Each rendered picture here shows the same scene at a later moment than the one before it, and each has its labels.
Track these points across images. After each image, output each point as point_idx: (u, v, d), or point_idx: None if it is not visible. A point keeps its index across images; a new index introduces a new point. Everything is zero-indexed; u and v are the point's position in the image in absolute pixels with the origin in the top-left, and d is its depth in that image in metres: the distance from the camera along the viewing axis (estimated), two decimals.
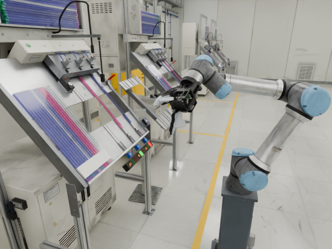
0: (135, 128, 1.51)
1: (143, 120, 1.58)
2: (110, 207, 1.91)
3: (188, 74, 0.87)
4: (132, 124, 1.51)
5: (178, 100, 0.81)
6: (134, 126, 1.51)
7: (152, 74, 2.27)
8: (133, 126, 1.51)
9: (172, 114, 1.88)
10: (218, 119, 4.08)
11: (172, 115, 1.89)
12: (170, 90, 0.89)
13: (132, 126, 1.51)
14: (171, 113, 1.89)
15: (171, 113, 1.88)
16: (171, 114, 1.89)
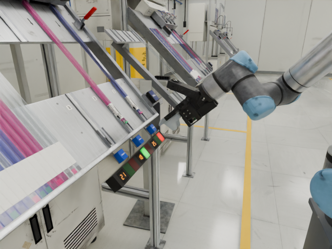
0: (133, 106, 0.82)
1: (147, 95, 0.89)
2: (95, 238, 1.22)
3: (210, 93, 0.68)
4: (129, 99, 0.82)
5: (183, 119, 0.75)
6: (131, 103, 0.82)
7: (159, 40, 1.58)
8: (129, 103, 0.82)
9: None
10: (234, 112, 3.39)
11: None
12: (183, 89, 0.72)
13: (129, 103, 0.82)
14: None
15: None
16: None
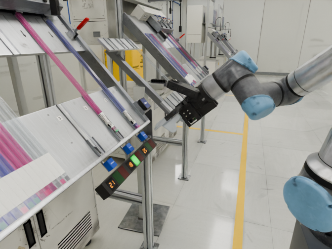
0: (131, 120, 0.84)
1: (140, 102, 0.91)
2: (90, 241, 1.24)
3: (210, 93, 0.68)
4: (126, 113, 0.84)
5: (183, 119, 0.75)
6: (129, 118, 0.84)
7: (154, 45, 1.60)
8: (127, 117, 0.84)
9: (186, 97, 1.21)
10: (231, 114, 3.41)
11: None
12: (183, 89, 0.72)
13: (126, 117, 0.84)
14: (185, 95, 1.22)
15: (184, 96, 1.21)
16: (184, 98, 1.22)
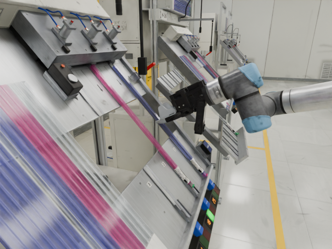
0: (199, 169, 0.81)
1: (202, 146, 0.88)
2: None
3: None
4: (194, 162, 0.81)
5: None
6: (197, 166, 0.81)
7: (189, 68, 1.57)
8: (195, 165, 0.81)
9: (233, 130, 1.18)
10: None
11: (233, 131, 1.19)
12: None
13: (194, 165, 0.81)
14: (232, 128, 1.19)
15: (232, 129, 1.18)
16: (232, 131, 1.19)
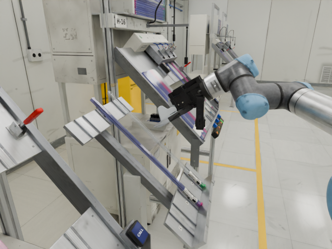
0: (192, 199, 0.76)
1: (130, 235, 0.56)
2: None
3: None
4: (187, 192, 0.76)
5: None
6: (190, 196, 0.76)
7: (154, 88, 1.25)
8: (188, 195, 0.76)
9: (198, 181, 0.86)
10: (240, 140, 3.06)
11: (197, 183, 0.87)
12: None
13: (187, 195, 0.77)
14: (197, 178, 0.87)
15: (196, 180, 0.86)
16: (196, 182, 0.87)
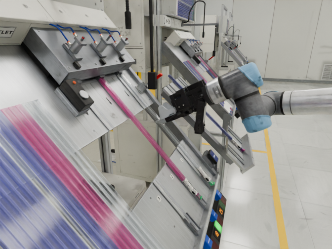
0: (238, 145, 1.09)
1: (209, 156, 0.88)
2: None
3: None
4: (234, 141, 1.09)
5: None
6: (236, 144, 1.09)
7: (193, 74, 1.58)
8: (235, 143, 1.09)
9: (207, 178, 0.81)
10: None
11: (207, 180, 0.81)
12: None
13: (234, 143, 1.09)
14: (206, 174, 0.82)
15: (205, 176, 0.81)
16: (205, 179, 0.82)
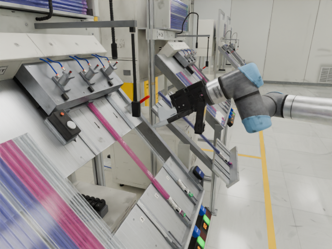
0: (225, 159, 1.13)
1: (195, 172, 0.93)
2: None
3: None
4: (222, 154, 1.13)
5: None
6: (224, 157, 1.13)
7: (186, 86, 1.62)
8: (222, 157, 1.13)
9: (186, 190, 0.86)
10: (246, 133, 3.43)
11: (186, 191, 0.86)
12: None
13: (222, 157, 1.13)
14: (185, 186, 0.87)
15: (184, 188, 0.86)
16: (184, 190, 0.86)
